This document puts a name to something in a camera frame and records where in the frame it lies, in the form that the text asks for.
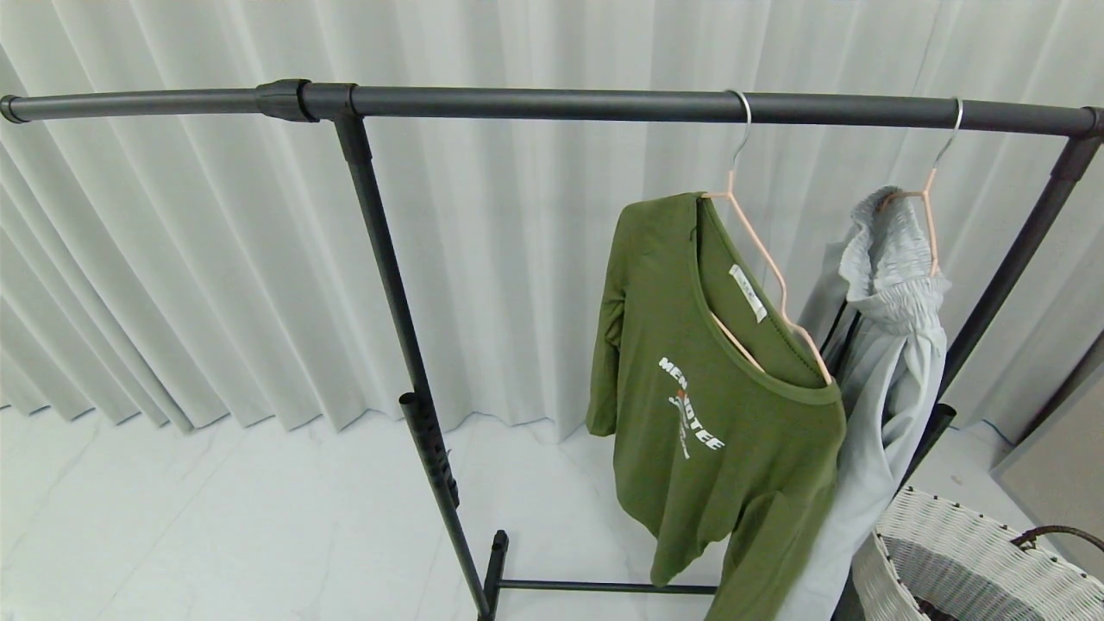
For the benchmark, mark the green long-sleeved shirt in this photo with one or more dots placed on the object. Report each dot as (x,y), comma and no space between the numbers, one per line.
(716,448)

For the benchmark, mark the pink clothes hanger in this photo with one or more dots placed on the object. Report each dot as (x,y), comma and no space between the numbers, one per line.
(930,216)
(759,250)

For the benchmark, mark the black clothes rack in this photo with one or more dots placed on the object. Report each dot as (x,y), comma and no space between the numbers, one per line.
(517,103)

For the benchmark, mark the white laundry basket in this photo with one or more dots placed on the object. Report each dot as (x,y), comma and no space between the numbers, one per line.
(966,552)

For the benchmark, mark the white curtain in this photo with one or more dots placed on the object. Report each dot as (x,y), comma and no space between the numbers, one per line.
(216,276)

